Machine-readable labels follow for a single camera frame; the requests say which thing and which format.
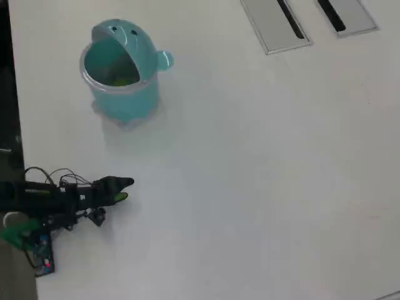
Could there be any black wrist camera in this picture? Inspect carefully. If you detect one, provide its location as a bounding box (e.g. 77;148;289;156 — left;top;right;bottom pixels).
86;207;106;228

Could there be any blue controller circuit board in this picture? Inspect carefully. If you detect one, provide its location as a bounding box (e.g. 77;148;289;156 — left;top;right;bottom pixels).
32;232;56;278

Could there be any wide silver cable grommet plate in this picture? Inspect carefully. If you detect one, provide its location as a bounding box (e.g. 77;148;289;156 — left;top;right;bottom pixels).
239;0;314;56

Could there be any teal whale-shaped bin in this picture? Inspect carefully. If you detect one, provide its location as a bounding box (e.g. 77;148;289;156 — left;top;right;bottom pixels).
78;19;174;132

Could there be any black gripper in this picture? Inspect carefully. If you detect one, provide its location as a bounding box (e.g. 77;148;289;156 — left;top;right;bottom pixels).
64;176;136;214

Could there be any thin black wire bundle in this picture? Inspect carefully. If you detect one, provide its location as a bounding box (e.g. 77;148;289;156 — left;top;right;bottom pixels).
24;166;93;189

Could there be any narrow silver cable grommet plate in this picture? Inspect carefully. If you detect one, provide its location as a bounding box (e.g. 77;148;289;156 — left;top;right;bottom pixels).
317;0;379;38

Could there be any green table clamp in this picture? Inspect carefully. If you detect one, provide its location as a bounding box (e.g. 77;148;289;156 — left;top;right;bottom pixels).
0;218;41;251

